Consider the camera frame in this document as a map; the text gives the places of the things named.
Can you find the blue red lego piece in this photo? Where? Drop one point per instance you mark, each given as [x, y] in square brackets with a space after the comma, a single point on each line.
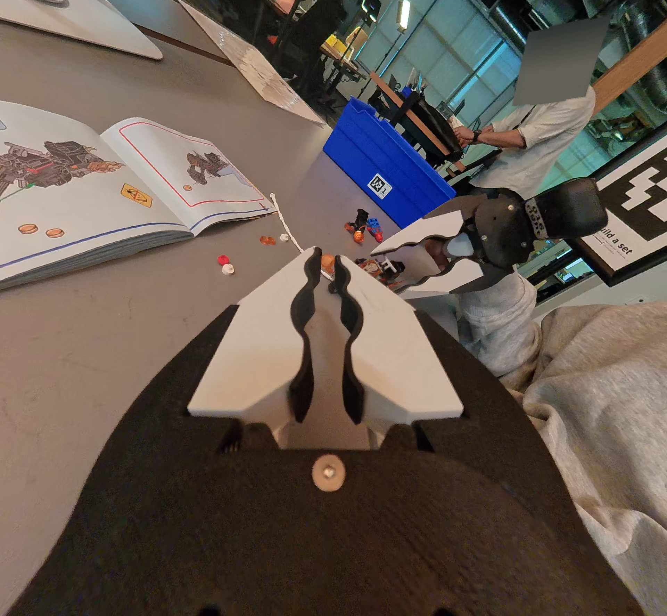
[375, 230]

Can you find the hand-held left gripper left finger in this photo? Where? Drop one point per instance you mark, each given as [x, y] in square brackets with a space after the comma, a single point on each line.
[250, 360]

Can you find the black orange lego figure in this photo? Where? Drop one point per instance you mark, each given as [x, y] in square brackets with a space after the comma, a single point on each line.
[358, 225]

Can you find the white monitor stand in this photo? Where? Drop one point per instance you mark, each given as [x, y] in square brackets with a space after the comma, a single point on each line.
[78, 16]

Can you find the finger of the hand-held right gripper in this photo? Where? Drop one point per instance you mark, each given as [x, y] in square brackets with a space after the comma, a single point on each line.
[448, 281]
[417, 240]

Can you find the lego instruction booklet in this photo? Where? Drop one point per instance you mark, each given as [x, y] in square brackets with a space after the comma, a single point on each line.
[146, 157]

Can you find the blue plastic bin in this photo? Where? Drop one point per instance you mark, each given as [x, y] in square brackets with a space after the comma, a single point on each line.
[375, 152]

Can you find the black bag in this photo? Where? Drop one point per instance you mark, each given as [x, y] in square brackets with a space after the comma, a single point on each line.
[435, 126]

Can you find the person's grey sweatshirt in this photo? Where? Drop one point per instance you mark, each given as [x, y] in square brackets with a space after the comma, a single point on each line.
[604, 418]

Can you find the white printed board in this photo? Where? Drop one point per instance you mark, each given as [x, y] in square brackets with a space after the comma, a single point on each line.
[250, 68]

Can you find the person's right forearm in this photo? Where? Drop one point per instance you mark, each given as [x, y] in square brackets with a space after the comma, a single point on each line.
[495, 324]

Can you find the studio light panel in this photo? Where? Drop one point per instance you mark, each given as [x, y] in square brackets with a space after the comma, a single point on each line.
[404, 14]

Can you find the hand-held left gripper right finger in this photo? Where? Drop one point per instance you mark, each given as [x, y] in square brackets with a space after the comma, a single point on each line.
[401, 365]

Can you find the black orange lego motorcycle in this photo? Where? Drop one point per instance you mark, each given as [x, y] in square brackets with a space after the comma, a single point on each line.
[383, 267]

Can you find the black framed sign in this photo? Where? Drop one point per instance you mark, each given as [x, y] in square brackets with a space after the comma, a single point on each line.
[646, 193]

